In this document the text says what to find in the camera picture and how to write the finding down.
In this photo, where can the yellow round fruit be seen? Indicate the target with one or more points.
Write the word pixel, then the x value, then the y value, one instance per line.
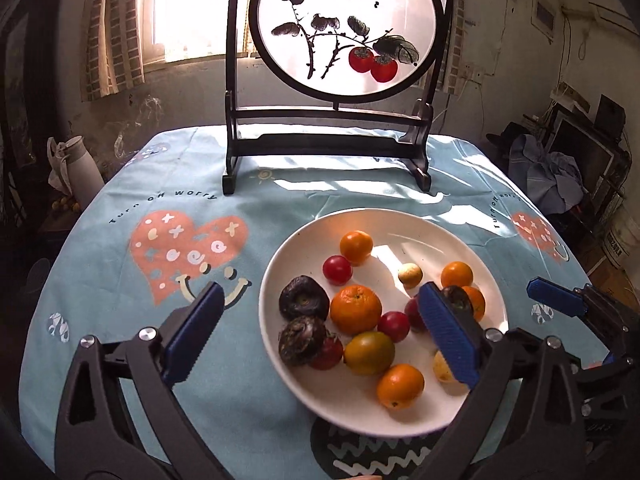
pixel 444 367

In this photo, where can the white thermos jug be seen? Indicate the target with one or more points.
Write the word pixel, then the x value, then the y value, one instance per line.
pixel 82 170

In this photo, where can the wall electrical box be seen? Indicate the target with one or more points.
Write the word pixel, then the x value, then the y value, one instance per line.
pixel 544 15

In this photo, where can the bright window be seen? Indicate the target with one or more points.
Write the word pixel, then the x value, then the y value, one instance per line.
pixel 195 10

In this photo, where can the red cherry tomato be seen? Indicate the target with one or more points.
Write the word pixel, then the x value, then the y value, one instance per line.
pixel 393 326
pixel 414 312
pixel 328 353
pixel 337 269

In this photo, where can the black box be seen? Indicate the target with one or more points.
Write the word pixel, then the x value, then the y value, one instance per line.
pixel 611 115

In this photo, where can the small mandarin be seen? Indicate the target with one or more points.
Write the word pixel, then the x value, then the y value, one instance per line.
pixel 478 304

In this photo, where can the yellow-green tomato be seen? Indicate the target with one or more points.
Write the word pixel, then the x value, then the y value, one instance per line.
pixel 369 352

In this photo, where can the old monitor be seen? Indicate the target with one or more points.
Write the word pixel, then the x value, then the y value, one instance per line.
pixel 585 150

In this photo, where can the pile of blue-grey clothes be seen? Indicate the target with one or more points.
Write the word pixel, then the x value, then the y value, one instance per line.
pixel 550 175

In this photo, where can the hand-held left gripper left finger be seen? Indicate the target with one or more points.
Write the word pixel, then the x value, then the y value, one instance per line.
pixel 192 332

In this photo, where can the small orange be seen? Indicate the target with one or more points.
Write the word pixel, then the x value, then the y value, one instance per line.
pixel 400 386
pixel 456 275
pixel 356 246

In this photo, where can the white round plate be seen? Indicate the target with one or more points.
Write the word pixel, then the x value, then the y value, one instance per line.
pixel 395 230

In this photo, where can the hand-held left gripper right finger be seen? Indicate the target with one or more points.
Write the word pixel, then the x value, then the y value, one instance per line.
pixel 447 335

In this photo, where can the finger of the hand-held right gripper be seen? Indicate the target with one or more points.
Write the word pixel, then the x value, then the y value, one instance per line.
pixel 615 362
pixel 555 297

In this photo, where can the brick pattern curtain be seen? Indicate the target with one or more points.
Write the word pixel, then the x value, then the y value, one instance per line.
pixel 112 30
pixel 456 25

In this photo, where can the white plastic bucket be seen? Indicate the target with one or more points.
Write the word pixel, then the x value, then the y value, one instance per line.
pixel 621 240

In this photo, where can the dark brown wrinkled fruit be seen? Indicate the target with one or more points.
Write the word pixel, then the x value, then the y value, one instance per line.
pixel 303 299
pixel 457 300
pixel 301 341

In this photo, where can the small yellow fruit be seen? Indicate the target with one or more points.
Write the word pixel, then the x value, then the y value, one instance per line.
pixel 410 275

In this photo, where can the large mandarin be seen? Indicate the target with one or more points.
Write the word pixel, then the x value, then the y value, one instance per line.
pixel 356 309

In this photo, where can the round painted table screen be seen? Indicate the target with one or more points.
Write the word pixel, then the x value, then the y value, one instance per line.
pixel 330 142

